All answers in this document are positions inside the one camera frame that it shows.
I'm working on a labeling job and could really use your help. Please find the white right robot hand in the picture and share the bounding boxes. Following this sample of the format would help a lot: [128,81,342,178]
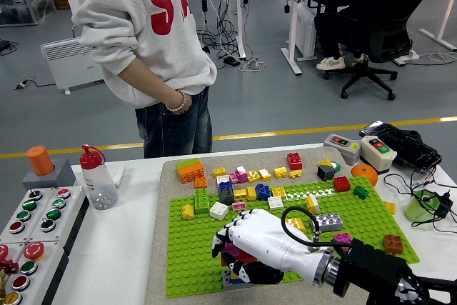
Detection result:
[211,208,335,284]

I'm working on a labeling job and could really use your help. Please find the person's right hand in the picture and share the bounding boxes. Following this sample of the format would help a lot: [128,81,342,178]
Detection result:
[179,93,194,115]

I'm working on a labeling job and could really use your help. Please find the large red brick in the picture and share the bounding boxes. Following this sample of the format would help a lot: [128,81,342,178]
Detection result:
[220,251,258,267]

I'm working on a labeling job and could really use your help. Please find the yellow curved brick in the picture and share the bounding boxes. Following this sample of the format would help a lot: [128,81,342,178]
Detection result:
[285,217,308,235]

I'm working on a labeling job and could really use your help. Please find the grey base brick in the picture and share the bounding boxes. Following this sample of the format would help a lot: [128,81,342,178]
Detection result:
[221,268,258,291]

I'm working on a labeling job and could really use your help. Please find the white and yellow brick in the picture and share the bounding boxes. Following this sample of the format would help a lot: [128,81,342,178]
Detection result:
[305,194,321,215]

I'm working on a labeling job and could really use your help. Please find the lime green flat brick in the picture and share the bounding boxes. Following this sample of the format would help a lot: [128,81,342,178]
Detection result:
[175,157,201,169]

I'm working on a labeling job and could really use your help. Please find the long grey brick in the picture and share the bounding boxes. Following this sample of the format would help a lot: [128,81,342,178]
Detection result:
[313,213,344,234]

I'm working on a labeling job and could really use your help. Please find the dark grey sloped brick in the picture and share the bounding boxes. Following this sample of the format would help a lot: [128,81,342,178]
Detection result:
[219,187,236,206]

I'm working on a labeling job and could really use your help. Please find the large orange brick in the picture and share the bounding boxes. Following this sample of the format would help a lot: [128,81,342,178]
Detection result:
[177,161,207,184]

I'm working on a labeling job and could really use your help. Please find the pink and white brick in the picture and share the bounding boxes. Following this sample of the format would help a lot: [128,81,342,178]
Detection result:
[234,165,249,184]

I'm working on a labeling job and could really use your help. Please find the green studded baseplate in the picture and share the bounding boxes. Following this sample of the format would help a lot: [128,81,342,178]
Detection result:
[164,175,421,299]

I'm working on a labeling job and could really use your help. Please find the tall green brick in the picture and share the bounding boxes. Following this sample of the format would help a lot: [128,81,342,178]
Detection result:
[194,188,211,215]

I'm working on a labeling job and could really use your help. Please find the brown square brick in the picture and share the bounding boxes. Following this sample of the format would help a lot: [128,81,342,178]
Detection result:
[383,234,405,256]

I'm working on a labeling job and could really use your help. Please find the person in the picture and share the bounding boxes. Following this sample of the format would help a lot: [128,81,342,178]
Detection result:
[313,0,365,71]
[71,0,218,159]

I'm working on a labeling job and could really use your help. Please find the grey-brown table mat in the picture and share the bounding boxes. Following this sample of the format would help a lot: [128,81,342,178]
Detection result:
[144,144,423,305]

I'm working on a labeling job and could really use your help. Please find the orange fruit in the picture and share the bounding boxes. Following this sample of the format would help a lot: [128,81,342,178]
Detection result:
[349,163,378,187]

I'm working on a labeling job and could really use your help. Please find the clear bottle red cap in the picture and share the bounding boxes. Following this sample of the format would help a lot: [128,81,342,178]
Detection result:
[79,144,119,211]

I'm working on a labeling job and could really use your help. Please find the white panel heater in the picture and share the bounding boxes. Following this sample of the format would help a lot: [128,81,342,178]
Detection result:
[41,36,105,96]

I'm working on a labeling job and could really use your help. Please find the white computer case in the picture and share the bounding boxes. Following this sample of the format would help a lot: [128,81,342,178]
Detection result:
[295,1,318,59]

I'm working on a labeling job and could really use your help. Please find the grey block holder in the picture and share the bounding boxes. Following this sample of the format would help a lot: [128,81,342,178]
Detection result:
[21,158,76,191]

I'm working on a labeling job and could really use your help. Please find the green plastic cup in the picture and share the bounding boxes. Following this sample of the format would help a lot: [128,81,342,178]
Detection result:
[403,189,442,223]

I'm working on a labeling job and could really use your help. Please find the orange cylinder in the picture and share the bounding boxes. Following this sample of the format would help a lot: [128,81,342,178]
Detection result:
[26,145,55,177]

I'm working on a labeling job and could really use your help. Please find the floor socket box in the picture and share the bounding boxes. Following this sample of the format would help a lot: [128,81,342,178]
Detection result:
[14,76,36,91]

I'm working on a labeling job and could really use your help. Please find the white push-button box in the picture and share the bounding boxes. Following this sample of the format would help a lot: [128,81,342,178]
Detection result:
[0,186,56,245]
[27,185,89,259]
[0,242,26,305]
[6,240,71,305]

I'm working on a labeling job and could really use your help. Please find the clear storage crate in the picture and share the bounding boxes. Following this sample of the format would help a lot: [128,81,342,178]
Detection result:
[0,0,58,28]

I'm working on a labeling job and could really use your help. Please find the black office chair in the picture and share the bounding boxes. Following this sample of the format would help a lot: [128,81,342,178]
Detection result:
[321,0,442,101]

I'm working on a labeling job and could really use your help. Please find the bead bracelet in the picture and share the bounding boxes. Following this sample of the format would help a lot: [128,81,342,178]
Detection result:
[166,89,189,113]

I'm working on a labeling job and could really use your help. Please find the tangled black cables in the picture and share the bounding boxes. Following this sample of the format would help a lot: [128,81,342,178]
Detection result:
[194,0,251,70]

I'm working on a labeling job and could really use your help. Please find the white wall switch plate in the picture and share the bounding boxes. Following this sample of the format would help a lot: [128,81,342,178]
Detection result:
[106,162,126,188]

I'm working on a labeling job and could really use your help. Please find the grey switch box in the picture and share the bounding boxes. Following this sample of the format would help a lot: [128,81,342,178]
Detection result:
[322,132,363,166]

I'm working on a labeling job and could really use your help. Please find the white switch box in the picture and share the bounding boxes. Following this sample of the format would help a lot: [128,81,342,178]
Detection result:
[358,134,398,174]

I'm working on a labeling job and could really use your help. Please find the black plug with cord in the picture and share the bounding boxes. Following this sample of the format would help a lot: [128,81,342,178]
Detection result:
[383,167,457,236]

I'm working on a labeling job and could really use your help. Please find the black floor cable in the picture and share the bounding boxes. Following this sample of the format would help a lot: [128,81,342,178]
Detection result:
[0,39,19,56]

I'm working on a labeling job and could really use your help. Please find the red valve handle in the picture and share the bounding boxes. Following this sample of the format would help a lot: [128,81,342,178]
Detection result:
[0,260,19,276]

